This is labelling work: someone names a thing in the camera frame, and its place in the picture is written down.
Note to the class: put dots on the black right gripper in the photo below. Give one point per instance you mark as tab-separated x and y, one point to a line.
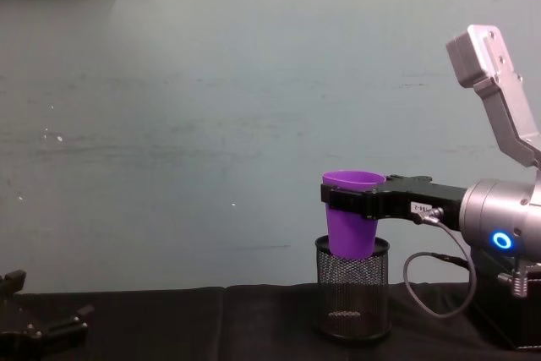
397	202

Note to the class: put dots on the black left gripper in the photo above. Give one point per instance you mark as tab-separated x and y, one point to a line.
17	346

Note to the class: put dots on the black table cloth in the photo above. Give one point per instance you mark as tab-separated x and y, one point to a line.
211	327

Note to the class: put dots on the purple plastic cup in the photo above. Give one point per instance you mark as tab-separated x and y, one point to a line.
351	234

